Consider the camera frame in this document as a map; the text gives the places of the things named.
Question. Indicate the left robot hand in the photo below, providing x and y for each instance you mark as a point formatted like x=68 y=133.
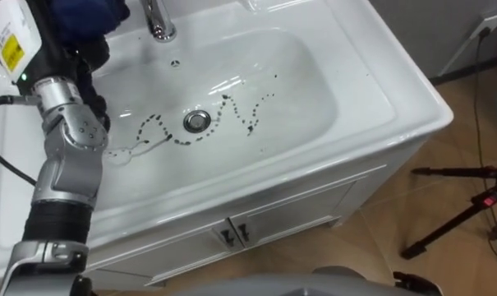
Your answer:
x=16 y=37

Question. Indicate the dark blue cleaning cloth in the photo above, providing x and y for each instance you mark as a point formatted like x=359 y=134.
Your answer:
x=88 y=16

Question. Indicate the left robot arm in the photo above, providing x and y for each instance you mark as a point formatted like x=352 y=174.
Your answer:
x=71 y=164

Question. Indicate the chrome faucet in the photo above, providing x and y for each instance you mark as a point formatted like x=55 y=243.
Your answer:
x=159 y=24

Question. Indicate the chrome sink drain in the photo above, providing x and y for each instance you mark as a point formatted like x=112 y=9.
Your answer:
x=197 y=121

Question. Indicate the white washbasin cabinet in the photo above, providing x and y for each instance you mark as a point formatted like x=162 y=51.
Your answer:
x=314 y=103

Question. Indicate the black tripod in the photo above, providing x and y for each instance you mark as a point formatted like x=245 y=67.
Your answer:
x=445 y=230

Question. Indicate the white wall socket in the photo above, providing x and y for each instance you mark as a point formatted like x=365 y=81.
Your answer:
x=494 y=20

